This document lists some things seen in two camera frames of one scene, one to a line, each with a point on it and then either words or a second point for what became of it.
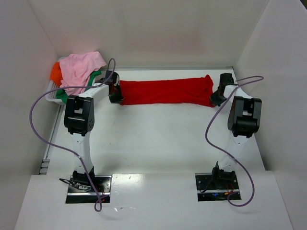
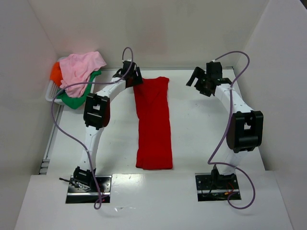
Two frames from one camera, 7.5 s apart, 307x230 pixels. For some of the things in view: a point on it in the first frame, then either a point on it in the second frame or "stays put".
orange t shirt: [56, 74] stays put
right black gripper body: [218, 97] → [200, 82]
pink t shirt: [75, 69] stays put
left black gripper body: [115, 96] → [135, 77]
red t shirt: [194, 91] → [154, 150]
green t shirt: [62, 96] stays put
